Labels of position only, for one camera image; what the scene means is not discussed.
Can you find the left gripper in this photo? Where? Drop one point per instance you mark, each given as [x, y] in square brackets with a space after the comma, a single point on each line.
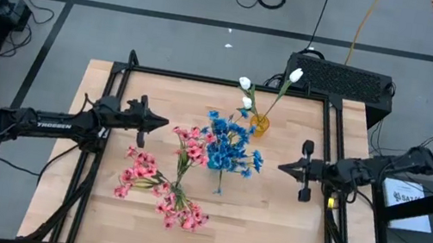
[134, 116]

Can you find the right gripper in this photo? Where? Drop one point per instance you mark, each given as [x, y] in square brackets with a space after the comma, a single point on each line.
[319, 173]

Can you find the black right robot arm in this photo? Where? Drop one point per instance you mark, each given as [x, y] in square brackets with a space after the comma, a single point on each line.
[387, 168]

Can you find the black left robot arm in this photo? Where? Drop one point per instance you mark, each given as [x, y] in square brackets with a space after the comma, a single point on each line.
[54, 126]

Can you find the small amber glass vase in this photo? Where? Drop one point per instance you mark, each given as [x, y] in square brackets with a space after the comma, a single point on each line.
[259, 126]

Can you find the black computer tower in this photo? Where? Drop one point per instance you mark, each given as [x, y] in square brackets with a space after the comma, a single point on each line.
[345, 81]

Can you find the white paper scrap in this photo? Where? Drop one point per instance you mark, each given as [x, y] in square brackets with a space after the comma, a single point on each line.
[228, 46]

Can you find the white paper with logo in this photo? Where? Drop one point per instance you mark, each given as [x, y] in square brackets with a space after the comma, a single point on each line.
[402, 188]

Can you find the black metal rig frame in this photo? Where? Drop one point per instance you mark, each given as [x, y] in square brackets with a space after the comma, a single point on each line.
[205, 79]

